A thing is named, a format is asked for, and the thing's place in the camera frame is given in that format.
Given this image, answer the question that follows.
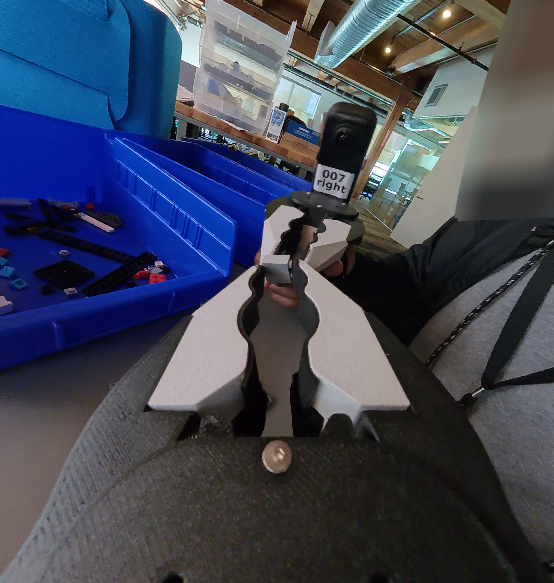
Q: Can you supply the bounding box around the small picture card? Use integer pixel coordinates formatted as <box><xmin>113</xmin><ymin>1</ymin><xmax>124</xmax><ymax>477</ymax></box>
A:
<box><xmin>265</xmin><ymin>104</ymin><xmax>289</xmax><ymax>143</ymax></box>

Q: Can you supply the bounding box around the clear plastic drawer stack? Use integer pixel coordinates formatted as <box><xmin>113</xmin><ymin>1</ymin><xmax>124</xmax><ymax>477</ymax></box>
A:
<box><xmin>192</xmin><ymin>0</ymin><xmax>298</xmax><ymax>136</ymax></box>

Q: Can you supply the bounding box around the blue cardboard box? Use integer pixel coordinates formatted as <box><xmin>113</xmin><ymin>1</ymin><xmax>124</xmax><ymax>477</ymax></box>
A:
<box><xmin>280</xmin><ymin>116</ymin><xmax>324</xmax><ymax>155</ymax></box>

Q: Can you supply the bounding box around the pile of mixed toy bricks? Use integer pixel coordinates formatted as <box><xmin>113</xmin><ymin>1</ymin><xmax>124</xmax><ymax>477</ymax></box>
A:
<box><xmin>0</xmin><ymin>196</ymin><xmax>170</xmax><ymax>317</ymax></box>

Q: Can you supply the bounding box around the blue plastic bin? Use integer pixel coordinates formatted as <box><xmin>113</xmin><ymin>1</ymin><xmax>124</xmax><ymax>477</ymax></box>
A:
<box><xmin>0</xmin><ymin>101</ymin><xmax>239</xmax><ymax>375</ymax></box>
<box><xmin>179</xmin><ymin>139</ymin><xmax>315</xmax><ymax>208</ymax></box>
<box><xmin>108</xmin><ymin>131</ymin><xmax>280</xmax><ymax>269</ymax></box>

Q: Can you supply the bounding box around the black patterned cord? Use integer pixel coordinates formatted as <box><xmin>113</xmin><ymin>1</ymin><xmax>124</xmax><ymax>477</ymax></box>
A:
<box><xmin>425</xmin><ymin>225</ymin><xmax>554</xmax><ymax>365</ymax></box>

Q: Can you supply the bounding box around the person's right hand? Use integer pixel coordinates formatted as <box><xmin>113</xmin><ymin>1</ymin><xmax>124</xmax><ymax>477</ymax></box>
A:
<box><xmin>254</xmin><ymin>250</ymin><xmax>346</xmax><ymax>308</ymax></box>

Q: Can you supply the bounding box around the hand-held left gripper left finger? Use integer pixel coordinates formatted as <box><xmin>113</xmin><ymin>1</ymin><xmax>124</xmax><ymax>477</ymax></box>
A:
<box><xmin>148</xmin><ymin>265</ymin><xmax>271</xmax><ymax>438</ymax></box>

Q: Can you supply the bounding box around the grey desk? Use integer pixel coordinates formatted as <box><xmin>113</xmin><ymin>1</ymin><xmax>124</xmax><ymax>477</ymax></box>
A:
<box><xmin>0</xmin><ymin>269</ymin><xmax>305</xmax><ymax>583</ymax></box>

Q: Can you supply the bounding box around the grey sweatshirt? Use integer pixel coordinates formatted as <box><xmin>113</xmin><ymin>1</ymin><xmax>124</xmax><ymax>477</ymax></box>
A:
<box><xmin>409</xmin><ymin>225</ymin><xmax>554</xmax><ymax>583</ymax></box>

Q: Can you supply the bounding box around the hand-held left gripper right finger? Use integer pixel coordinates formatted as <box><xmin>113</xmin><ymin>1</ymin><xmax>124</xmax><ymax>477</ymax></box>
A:
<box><xmin>291</xmin><ymin>262</ymin><xmax>412</xmax><ymax>438</ymax></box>

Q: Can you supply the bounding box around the person's right forearm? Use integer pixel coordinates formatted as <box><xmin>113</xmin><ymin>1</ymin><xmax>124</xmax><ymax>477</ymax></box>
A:
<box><xmin>345</xmin><ymin>216</ymin><xmax>553</xmax><ymax>347</ymax></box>

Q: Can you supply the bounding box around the black shoulder strap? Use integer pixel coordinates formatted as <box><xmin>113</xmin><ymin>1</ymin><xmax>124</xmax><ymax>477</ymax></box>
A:
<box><xmin>459</xmin><ymin>246</ymin><xmax>554</xmax><ymax>406</ymax></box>

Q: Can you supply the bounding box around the silver ventilation duct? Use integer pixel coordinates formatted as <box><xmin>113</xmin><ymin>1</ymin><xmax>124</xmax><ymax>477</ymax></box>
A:
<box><xmin>313</xmin><ymin>0</ymin><xmax>423</xmax><ymax>70</ymax></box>

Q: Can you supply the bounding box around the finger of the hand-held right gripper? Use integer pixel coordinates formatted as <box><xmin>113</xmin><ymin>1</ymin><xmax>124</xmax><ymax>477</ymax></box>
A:
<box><xmin>261</xmin><ymin>206</ymin><xmax>301</xmax><ymax>259</ymax></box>
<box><xmin>305</xmin><ymin>221</ymin><xmax>354</xmax><ymax>271</ymax></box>

